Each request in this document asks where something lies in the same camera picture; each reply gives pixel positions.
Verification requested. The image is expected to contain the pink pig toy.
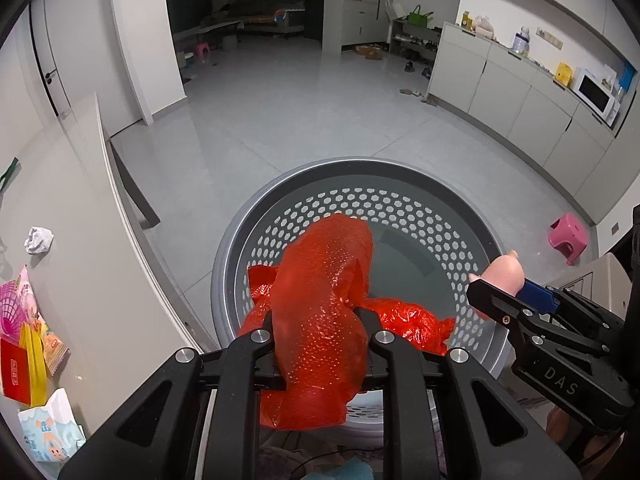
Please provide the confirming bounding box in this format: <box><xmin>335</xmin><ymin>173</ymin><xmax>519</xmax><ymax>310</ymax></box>
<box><xmin>470</xmin><ymin>250</ymin><xmax>525</xmax><ymax>297</ymax></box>

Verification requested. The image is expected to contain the baby wipes pack blue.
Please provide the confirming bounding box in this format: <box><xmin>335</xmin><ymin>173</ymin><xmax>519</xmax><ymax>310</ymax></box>
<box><xmin>17</xmin><ymin>388</ymin><xmax>86</xmax><ymax>464</ymax></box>

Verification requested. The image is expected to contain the red plastic bag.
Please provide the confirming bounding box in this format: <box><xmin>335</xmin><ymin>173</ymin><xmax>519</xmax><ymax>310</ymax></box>
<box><xmin>240</xmin><ymin>214</ymin><xmax>456</xmax><ymax>431</ymax></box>

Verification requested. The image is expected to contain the pink snack stick package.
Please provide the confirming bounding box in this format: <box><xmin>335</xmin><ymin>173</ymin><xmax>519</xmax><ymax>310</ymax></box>
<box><xmin>17</xmin><ymin>266</ymin><xmax>70</xmax><ymax>376</ymax></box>

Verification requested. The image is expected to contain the toothpaste box red white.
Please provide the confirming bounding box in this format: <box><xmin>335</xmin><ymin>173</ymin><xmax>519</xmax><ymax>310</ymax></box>
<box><xmin>1</xmin><ymin>338</ymin><xmax>30</xmax><ymax>405</ymax></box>

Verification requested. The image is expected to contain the white paper ball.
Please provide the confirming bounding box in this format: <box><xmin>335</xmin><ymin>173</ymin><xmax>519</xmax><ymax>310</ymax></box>
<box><xmin>24</xmin><ymin>226</ymin><xmax>54</xmax><ymax>256</ymax></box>

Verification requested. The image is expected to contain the pink plastic mesh basket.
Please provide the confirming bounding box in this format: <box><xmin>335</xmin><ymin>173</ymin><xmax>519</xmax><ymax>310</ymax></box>
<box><xmin>0</xmin><ymin>281</ymin><xmax>26</xmax><ymax>344</ymax></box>

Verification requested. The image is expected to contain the pink plastic stool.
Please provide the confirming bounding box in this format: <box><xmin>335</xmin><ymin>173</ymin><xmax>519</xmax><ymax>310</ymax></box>
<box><xmin>548</xmin><ymin>212</ymin><xmax>589</xmax><ymax>266</ymax></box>

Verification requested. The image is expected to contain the grey perforated laundry basket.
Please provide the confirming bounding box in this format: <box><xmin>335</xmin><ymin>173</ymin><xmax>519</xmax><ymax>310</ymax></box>
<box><xmin>209</xmin><ymin>157</ymin><xmax>516</xmax><ymax>449</ymax></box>

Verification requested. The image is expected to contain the grey cabinet row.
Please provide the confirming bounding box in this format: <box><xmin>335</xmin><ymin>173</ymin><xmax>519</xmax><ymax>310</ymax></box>
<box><xmin>427</xmin><ymin>23</ymin><xmax>639</xmax><ymax>223</ymax></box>

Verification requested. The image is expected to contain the white microwave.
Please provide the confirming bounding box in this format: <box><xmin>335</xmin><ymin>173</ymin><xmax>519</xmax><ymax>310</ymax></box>
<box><xmin>570</xmin><ymin>67</ymin><xmax>620</xmax><ymax>127</ymax></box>

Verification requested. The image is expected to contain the yellow box on counter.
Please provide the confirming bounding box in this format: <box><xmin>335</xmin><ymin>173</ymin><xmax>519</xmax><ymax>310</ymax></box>
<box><xmin>554</xmin><ymin>62</ymin><xmax>573</xmax><ymax>88</ymax></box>

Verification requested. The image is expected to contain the white bottle on counter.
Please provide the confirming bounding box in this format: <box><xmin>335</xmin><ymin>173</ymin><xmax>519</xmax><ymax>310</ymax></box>
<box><xmin>511</xmin><ymin>26</ymin><xmax>530</xmax><ymax>58</ymax></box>

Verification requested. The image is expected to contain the green handbag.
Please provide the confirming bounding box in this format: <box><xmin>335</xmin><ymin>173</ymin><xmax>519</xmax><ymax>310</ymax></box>
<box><xmin>406</xmin><ymin>4</ymin><xmax>434</xmax><ymax>28</ymax></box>

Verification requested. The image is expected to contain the small pink stool far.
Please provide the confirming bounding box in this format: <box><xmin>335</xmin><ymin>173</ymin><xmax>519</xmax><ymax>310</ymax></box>
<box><xmin>194</xmin><ymin>42</ymin><xmax>210</xmax><ymax>63</ymax></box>

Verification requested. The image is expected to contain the grey door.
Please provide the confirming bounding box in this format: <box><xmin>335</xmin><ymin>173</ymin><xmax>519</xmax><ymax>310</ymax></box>
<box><xmin>29</xmin><ymin>0</ymin><xmax>70</xmax><ymax>117</ymax></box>

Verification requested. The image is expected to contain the green bottle strap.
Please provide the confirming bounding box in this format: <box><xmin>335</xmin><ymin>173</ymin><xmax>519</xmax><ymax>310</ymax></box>
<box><xmin>0</xmin><ymin>156</ymin><xmax>22</xmax><ymax>194</ymax></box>

